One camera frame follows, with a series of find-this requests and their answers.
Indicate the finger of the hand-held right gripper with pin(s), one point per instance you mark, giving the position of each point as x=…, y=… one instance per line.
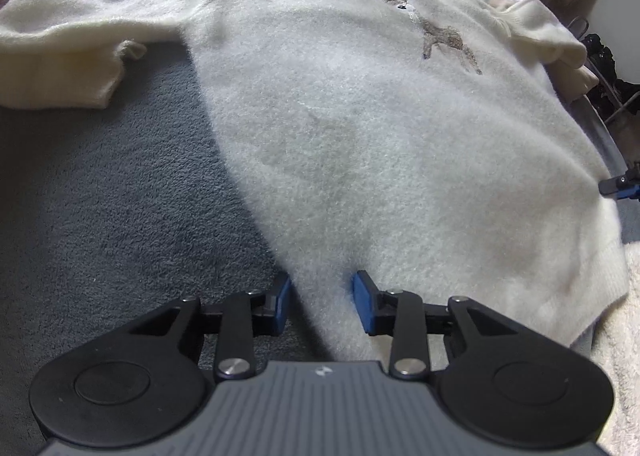
x=625, y=183

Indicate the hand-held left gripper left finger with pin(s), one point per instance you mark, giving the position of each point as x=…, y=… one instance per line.
x=281, y=306

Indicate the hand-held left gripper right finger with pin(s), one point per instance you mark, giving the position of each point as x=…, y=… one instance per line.
x=364, y=303

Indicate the white fluffy deer sweater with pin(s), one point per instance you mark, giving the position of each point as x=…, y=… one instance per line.
x=350, y=136

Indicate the white metal shoe rack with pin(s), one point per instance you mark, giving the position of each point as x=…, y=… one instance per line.
x=607, y=101

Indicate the black boots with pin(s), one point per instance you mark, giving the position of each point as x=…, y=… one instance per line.
x=612, y=71

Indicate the white fluffy cloth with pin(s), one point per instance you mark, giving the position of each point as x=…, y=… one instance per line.
x=622, y=336

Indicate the grey fleece bed blanket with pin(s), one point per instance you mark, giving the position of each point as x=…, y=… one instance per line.
x=125, y=196

